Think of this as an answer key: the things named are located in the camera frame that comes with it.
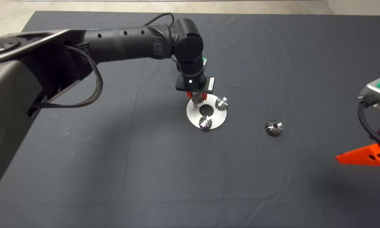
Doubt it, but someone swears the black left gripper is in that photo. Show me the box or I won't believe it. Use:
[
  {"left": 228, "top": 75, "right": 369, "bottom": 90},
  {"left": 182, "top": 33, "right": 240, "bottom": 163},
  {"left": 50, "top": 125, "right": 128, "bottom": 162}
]
[{"left": 175, "top": 75, "right": 215, "bottom": 100}]

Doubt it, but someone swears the larger dark steel gear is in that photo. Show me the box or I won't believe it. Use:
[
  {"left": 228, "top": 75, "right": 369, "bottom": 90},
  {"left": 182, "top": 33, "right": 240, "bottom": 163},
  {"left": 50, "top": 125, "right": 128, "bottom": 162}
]
[{"left": 264, "top": 119, "right": 284, "bottom": 137}]

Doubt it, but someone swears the small steel gear on pin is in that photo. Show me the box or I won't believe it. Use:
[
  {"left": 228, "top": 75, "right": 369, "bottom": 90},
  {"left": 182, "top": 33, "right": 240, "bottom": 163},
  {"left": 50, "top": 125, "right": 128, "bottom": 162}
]
[
  {"left": 215, "top": 97, "right": 229, "bottom": 111},
  {"left": 199, "top": 116, "right": 213, "bottom": 131}
]

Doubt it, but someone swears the round metal plate with hole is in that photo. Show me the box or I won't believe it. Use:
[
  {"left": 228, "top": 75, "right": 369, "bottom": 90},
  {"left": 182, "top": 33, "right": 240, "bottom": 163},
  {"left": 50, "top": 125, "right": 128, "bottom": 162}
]
[{"left": 186, "top": 94, "right": 227, "bottom": 130}]

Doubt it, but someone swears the dark grey table cloth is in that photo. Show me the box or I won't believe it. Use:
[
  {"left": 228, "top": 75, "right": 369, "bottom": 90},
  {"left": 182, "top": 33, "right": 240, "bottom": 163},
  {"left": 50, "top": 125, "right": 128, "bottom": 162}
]
[{"left": 0, "top": 10, "right": 380, "bottom": 228}]

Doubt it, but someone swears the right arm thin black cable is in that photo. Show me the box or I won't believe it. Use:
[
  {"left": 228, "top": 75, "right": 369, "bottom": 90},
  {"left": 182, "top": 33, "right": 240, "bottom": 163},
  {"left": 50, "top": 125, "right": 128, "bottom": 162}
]
[{"left": 358, "top": 101, "right": 380, "bottom": 151}]

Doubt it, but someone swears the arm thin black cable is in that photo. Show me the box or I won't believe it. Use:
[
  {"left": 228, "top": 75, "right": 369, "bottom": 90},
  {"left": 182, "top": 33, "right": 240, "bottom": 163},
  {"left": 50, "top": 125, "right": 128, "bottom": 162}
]
[
  {"left": 145, "top": 12, "right": 175, "bottom": 27},
  {"left": 358, "top": 101, "right": 380, "bottom": 151}
]

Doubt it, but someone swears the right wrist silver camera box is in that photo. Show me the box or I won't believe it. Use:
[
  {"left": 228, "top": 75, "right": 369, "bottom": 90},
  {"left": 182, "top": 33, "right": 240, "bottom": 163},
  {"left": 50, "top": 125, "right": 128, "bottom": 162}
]
[{"left": 358, "top": 78, "right": 380, "bottom": 113}]

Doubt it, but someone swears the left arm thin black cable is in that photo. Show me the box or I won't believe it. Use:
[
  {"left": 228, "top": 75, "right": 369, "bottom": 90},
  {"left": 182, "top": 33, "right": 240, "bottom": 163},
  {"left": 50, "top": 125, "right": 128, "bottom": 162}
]
[{"left": 145, "top": 12, "right": 175, "bottom": 27}]

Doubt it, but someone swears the left arm braided black cable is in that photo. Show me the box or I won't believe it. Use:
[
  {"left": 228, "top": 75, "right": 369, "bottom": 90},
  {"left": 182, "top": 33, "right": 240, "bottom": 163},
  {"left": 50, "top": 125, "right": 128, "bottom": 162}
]
[{"left": 35, "top": 45, "right": 103, "bottom": 109}]

